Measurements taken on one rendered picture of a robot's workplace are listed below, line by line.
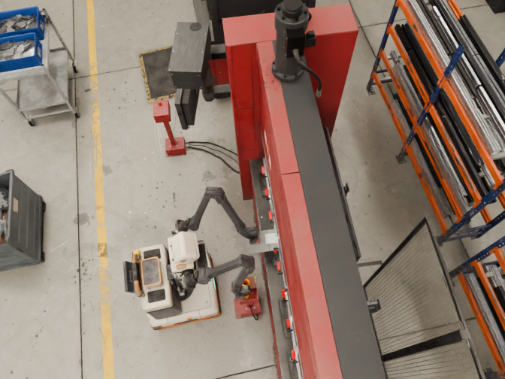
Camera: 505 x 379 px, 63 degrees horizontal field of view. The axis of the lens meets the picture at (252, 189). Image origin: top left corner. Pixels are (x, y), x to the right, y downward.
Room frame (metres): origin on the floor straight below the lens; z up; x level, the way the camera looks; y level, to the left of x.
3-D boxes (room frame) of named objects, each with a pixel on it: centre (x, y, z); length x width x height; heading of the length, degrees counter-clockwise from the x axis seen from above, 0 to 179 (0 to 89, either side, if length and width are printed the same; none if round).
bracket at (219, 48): (2.40, 0.17, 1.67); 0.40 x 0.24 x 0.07; 4
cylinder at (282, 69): (1.67, -0.29, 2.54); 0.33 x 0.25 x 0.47; 4
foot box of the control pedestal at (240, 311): (0.78, 0.12, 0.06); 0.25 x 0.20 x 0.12; 94
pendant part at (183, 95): (2.31, 0.50, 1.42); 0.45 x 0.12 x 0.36; 173
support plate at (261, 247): (1.12, -0.05, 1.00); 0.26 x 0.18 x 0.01; 94
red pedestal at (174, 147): (2.70, 0.90, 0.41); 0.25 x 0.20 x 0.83; 94
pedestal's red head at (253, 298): (0.79, 0.09, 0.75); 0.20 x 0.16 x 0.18; 4
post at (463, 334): (0.21, -1.02, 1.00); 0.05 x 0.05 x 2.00; 4
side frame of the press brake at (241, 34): (2.11, -0.30, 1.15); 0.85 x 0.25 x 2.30; 94
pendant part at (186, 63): (2.35, 0.41, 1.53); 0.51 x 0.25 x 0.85; 173
